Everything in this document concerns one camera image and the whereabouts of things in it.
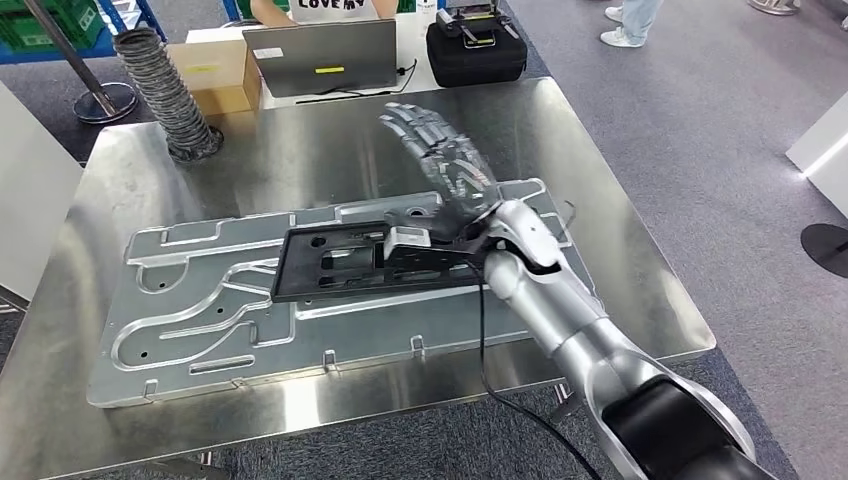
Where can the metal stanchion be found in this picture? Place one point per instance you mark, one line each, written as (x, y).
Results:
(106, 102)
(772, 6)

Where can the white panel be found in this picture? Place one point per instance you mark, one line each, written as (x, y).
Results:
(33, 199)

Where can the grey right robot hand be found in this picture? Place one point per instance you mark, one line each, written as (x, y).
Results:
(450, 172)

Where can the standing person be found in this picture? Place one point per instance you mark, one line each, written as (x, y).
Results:
(636, 20)

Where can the blue metal storage rack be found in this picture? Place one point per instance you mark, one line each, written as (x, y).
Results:
(66, 54)

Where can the stamped silver metal plate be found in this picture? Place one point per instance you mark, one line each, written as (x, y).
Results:
(397, 331)

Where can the black carrying case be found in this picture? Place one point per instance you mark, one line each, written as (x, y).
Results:
(477, 63)

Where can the stainless steel workbench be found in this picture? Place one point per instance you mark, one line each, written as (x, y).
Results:
(298, 152)

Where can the green plastic crate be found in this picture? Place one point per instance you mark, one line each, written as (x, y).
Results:
(40, 30)

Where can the black handheld controller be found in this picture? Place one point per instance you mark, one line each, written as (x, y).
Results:
(477, 20)

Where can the brown cardboard box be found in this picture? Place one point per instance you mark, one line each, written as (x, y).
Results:
(218, 79)

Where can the black plastic frame part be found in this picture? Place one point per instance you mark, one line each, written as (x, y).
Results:
(298, 278)

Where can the grey laptop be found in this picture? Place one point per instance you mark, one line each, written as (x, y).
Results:
(318, 56)

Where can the white cabinet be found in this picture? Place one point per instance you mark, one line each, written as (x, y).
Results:
(825, 159)

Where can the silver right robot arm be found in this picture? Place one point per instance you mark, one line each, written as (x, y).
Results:
(576, 318)

